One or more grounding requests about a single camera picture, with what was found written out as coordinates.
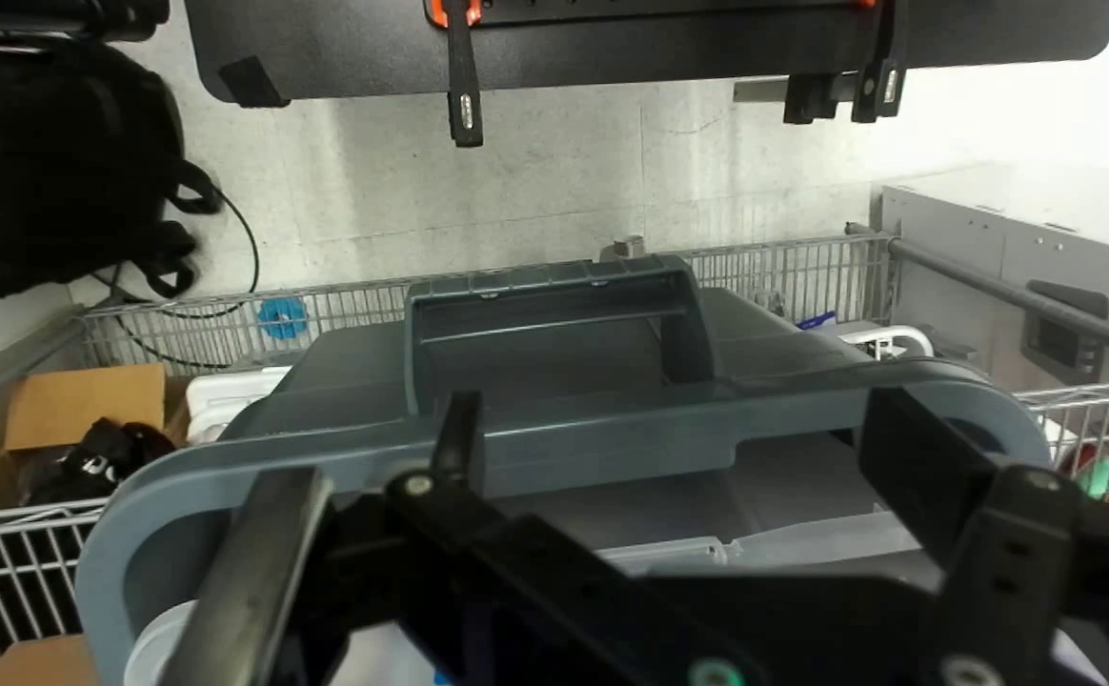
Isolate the white paper packet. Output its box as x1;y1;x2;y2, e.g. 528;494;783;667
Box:
182;364;297;447

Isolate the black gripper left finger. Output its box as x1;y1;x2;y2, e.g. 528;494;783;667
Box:
157;386;555;686

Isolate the black backpack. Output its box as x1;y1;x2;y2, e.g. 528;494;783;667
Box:
0;33;229;304

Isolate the thin black cable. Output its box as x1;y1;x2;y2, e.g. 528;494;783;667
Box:
91;186;261;334

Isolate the black bundled item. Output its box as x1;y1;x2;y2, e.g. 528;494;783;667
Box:
21;414;182;506

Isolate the black clamp with orange handle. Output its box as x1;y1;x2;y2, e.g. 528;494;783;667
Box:
423;0;490;151

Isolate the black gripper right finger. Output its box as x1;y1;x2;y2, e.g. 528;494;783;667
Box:
857;381;1109;686

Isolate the black table top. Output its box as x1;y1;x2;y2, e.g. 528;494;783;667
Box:
182;0;1109;106

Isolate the black stand leg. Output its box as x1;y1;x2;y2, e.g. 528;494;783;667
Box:
0;0;170;47

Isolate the blue round tag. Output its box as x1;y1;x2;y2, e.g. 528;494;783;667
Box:
254;295;315;348

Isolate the grey metal cabinet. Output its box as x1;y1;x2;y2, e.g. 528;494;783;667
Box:
870;158;1109;398

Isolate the grey storage tote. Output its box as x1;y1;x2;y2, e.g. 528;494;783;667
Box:
71;252;1056;686

